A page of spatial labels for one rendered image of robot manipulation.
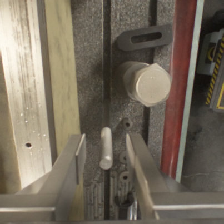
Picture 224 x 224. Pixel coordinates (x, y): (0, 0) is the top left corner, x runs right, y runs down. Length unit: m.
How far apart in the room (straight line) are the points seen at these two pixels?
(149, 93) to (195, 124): 1.29
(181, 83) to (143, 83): 0.27
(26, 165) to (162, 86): 0.16
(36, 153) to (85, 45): 0.29
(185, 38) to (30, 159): 0.41
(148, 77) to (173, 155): 0.35
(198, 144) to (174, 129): 1.09
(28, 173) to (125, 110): 0.28
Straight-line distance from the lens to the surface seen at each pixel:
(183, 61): 0.45
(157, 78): 0.19
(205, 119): 1.50
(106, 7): 0.43
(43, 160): 0.17
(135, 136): 0.15
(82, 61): 0.40
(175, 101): 0.46
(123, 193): 0.52
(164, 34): 0.39
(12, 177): 0.29
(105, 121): 0.22
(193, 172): 1.67
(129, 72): 0.26
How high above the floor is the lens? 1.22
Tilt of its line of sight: 76 degrees down
